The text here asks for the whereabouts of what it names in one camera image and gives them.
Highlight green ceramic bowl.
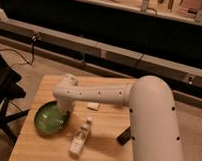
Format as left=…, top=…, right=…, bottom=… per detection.
left=34, top=100, right=69, bottom=135

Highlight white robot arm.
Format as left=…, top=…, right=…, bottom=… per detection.
left=53, top=74, right=184, bottom=161

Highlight small white block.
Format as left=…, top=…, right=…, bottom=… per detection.
left=87, top=103, right=100, bottom=111

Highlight small clear plastic bottle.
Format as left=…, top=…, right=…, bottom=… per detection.
left=69, top=118, right=92, bottom=158

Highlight black office chair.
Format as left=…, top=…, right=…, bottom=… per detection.
left=0, top=54, right=28, bottom=143

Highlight dark object on table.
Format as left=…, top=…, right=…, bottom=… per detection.
left=116, top=127, right=131, bottom=146

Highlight long grey metal rail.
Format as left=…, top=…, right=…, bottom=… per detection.
left=0, top=20, right=202, bottom=88

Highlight black cable on floor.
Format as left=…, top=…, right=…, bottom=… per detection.
left=0, top=31, right=40, bottom=68

